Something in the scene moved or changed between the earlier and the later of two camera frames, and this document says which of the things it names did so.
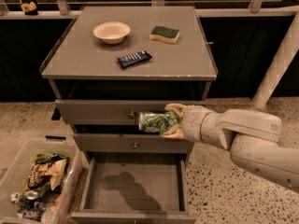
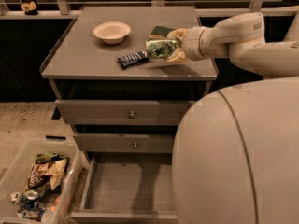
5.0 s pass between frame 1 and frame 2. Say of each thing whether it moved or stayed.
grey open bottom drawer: stayed
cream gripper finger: moved
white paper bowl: stayed
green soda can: moved
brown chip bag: stayed
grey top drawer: stayed
